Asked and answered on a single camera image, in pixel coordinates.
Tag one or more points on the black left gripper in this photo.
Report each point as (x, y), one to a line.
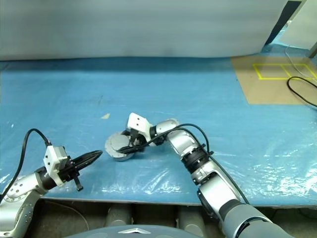
(68, 173)

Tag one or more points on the grey robot torso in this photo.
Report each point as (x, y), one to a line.
(99, 234)

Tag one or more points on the brown cardboard sheet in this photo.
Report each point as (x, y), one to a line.
(267, 91)

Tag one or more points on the motor housing with copper windings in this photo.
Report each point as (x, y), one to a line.
(121, 159)

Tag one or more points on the beige tape scrap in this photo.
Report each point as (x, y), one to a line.
(106, 116)

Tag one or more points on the yellow tape rectangle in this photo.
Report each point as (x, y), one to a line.
(272, 79)

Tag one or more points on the dark grey rounded cylinder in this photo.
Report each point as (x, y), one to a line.
(120, 217)
(190, 218)

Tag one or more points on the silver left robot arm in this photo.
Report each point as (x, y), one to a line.
(19, 188)

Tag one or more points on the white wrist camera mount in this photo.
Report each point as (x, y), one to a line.
(53, 158)
(137, 122)

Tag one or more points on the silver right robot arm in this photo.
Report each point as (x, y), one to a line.
(183, 141)

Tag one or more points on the blue table cover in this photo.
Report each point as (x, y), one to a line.
(74, 94)

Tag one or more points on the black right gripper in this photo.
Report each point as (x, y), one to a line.
(136, 141)

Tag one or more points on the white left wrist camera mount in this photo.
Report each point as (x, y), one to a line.
(53, 158)

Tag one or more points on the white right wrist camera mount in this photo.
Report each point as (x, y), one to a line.
(137, 122)

